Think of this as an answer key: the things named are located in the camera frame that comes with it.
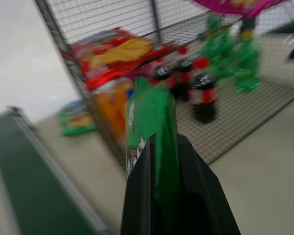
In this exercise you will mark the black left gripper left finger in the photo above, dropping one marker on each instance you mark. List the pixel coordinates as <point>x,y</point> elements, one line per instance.
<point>138,195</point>

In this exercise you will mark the green soda bottle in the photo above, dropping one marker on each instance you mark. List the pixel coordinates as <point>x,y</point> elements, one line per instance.
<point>219,49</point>
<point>247,66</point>

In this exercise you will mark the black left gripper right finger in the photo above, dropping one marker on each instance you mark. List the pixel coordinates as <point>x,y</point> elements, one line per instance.
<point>205,186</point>

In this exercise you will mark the cola bottle with red label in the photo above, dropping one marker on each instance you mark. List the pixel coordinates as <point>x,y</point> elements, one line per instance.
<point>161,73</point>
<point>203,95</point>
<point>182,76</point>

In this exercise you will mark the green conveyor belt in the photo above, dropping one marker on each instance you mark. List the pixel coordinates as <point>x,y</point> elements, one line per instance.
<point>34,176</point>

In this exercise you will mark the green and orange snack bag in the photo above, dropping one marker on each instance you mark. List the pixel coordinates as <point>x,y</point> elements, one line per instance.
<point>74,121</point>

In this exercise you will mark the red chip bag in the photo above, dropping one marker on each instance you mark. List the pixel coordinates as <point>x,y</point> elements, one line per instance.
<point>112,56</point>

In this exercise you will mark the silver conveyor side rail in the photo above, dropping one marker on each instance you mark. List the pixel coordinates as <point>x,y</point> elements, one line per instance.
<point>56,166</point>

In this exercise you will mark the magenta snack bag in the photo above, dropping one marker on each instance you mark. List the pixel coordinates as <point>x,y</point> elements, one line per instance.
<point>225,6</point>

